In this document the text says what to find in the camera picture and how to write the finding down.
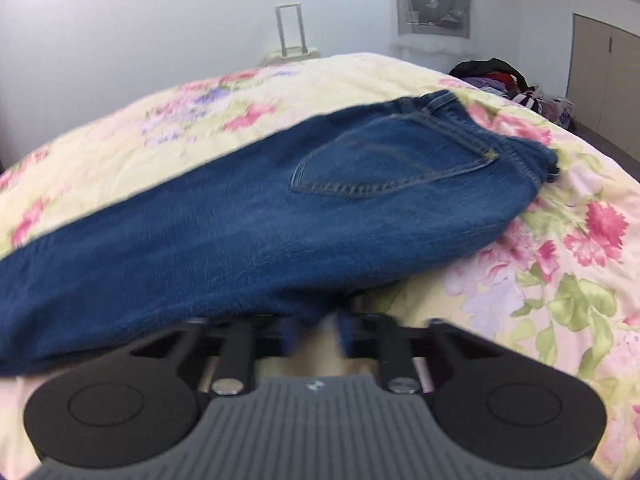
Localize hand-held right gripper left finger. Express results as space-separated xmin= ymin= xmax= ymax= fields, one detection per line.
xmin=127 ymin=314 xmax=304 ymax=397

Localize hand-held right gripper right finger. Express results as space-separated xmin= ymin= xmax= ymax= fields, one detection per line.
xmin=336 ymin=311 xmax=482 ymax=395

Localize blue denim pants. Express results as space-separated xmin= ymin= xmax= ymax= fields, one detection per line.
xmin=0 ymin=89 xmax=560 ymax=377

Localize bed with floral quilt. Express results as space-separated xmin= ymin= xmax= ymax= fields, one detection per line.
xmin=0 ymin=51 xmax=640 ymax=480

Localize cream suitcase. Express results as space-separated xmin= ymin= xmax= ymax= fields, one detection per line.
xmin=260 ymin=4 xmax=322 ymax=66

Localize pile of clothes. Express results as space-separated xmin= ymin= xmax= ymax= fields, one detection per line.
xmin=448 ymin=58 xmax=579 ymax=132

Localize beige wall cabinet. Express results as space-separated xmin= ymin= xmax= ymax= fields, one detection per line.
xmin=567 ymin=12 xmax=640 ymax=155

